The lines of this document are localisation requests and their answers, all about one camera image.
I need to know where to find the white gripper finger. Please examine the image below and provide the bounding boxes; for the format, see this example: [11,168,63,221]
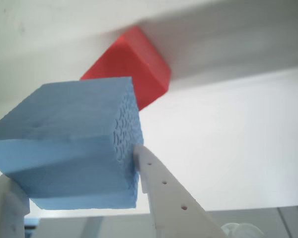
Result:
[133,144,225,238]
[0,173,31,238]

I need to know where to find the blue foam cube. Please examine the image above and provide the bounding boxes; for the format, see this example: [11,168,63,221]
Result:
[0,76,145,211]

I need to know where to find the red foam cube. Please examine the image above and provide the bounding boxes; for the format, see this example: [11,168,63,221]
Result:
[79,25,172,112]

